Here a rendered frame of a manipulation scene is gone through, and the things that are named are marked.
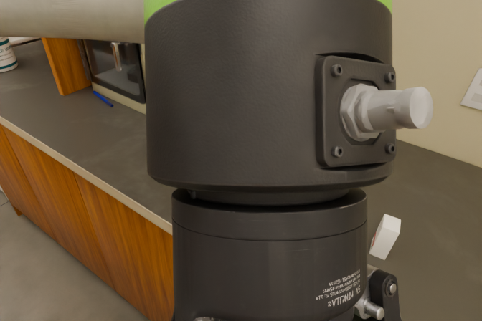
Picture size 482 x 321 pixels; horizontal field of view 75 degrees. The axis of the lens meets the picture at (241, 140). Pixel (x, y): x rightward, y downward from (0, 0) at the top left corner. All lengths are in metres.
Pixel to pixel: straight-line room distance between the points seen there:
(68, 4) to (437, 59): 0.99
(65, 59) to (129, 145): 0.46
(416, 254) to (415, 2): 0.67
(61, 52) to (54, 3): 1.08
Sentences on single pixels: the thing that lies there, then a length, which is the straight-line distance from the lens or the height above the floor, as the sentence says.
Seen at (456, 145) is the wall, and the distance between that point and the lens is 1.20.
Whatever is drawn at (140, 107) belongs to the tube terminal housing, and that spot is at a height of 0.96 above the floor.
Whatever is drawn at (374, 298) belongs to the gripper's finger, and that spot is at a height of 1.39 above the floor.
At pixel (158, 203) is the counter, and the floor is 0.94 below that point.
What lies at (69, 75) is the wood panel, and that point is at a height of 1.01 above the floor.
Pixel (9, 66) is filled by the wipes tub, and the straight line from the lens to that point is 1.68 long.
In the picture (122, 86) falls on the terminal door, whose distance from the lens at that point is 1.16.
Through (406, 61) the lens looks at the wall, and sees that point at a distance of 1.11.
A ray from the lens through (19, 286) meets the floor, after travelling 2.01.
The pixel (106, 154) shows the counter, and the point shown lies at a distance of 1.00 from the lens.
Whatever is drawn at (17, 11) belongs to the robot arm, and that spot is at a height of 1.48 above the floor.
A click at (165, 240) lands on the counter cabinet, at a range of 0.92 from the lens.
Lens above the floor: 1.53
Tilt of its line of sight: 36 degrees down
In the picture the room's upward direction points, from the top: 3 degrees clockwise
